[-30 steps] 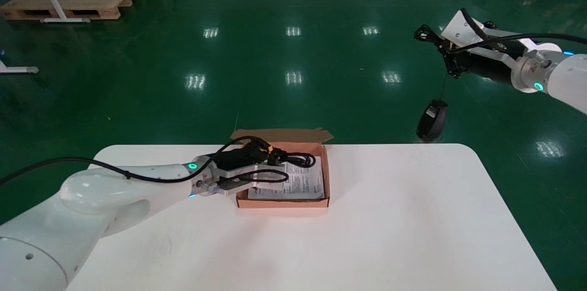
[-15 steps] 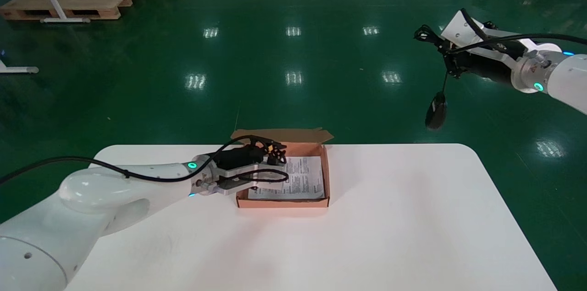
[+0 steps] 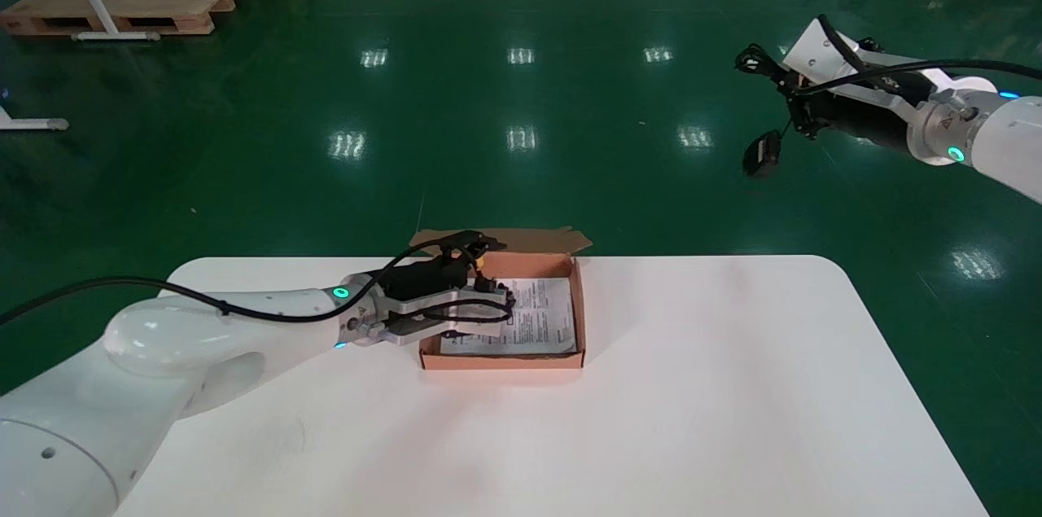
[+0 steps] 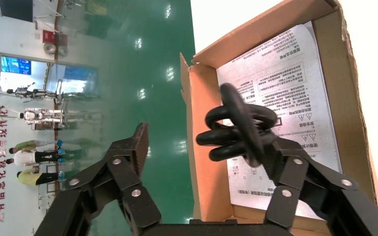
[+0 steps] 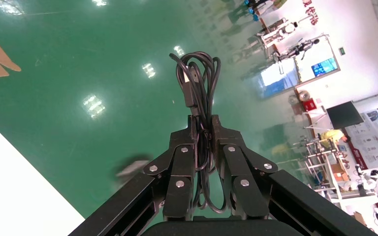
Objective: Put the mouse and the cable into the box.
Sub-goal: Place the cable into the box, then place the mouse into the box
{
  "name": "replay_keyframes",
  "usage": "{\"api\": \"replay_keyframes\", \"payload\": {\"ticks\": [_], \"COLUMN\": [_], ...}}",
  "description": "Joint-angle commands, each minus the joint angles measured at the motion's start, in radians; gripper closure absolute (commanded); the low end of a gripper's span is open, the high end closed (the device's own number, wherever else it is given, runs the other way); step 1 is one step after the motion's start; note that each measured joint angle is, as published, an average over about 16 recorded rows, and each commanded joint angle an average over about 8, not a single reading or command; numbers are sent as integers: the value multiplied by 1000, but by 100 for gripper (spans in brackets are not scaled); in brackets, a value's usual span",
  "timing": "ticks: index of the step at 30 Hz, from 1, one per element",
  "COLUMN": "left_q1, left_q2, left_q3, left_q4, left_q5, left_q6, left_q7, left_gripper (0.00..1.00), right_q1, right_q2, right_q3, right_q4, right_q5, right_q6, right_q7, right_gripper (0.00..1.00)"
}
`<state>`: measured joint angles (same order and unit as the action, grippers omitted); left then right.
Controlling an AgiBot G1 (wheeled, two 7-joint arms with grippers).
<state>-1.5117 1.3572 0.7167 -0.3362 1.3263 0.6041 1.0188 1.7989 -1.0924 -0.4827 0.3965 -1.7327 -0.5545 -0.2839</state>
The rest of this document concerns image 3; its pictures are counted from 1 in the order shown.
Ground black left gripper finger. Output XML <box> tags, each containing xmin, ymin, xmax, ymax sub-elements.
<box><xmin>476</xmin><ymin>279</ymin><xmax>516</xmax><ymax>309</ymax></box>
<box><xmin>440</xmin><ymin>230</ymin><xmax>507</xmax><ymax>259</ymax></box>

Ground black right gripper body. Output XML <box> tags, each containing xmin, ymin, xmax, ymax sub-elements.
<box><xmin>814</xmin><ymin>76</ymin><xmax>925</xmax><ymax>151</ymax></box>

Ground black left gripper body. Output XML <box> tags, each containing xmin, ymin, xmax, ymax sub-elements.
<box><xmin>379</xmin><ymin>255</ymin><xmax>477</xmax><ymax>302</ymax></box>

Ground brown cardboard storage box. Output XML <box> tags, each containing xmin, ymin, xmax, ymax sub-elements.
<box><xmin>409</xmin><ymin>226</ymin><xmax>593</xmax><ymax>371</ymax></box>

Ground white printed paper leaflet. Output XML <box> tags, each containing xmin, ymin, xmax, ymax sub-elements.
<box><xmin>440</xmin><ymin>277</ymin><xmax>577</xmax><ymax>357</ymax></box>

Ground white table foot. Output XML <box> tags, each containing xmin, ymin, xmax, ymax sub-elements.
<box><xmin>0</xmin><ymin>106</ymin><xmax>70</xmax><ymax>132</ymax></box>

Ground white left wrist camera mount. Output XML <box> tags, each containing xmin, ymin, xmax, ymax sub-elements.
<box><xmin>383</xmin><ymin>283</ymin><xmax>512</xmax><ymax>347</ymax></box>

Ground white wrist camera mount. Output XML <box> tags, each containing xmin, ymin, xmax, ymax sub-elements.
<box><xmin>383</xmin><ymin>283</ymin><xmax>512</xmax><ymax>347</ymax></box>
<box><xmin>781</xmin><ymin>19</ymin><xmax>860</xmax><ymax>86</ymax></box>

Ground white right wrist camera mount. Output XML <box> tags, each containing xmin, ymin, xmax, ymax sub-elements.
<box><xmin>781</xmin><ymin>19</ymin><xmax>860</xmax><ymax>86</ymax></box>

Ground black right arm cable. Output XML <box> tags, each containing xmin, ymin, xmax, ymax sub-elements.
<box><xmin>794</xmin><ymin>15</ymin><xmax>1042</xmax><ymax>99</ymax></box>

